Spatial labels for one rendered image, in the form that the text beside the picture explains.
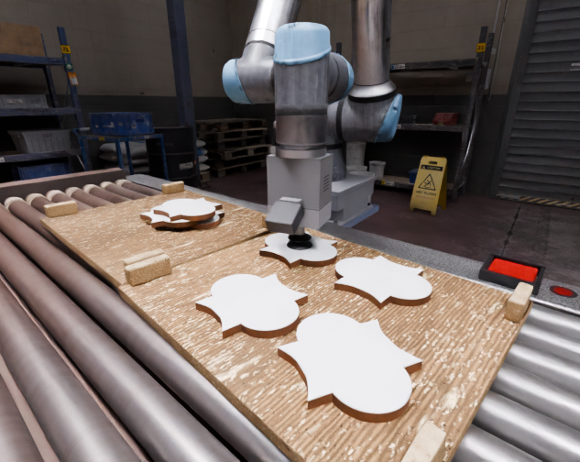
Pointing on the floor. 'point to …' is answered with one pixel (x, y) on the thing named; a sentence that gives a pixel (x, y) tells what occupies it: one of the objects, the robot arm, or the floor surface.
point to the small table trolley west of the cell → (119, 147)
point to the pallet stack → (233, 144)
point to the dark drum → (175, 155)
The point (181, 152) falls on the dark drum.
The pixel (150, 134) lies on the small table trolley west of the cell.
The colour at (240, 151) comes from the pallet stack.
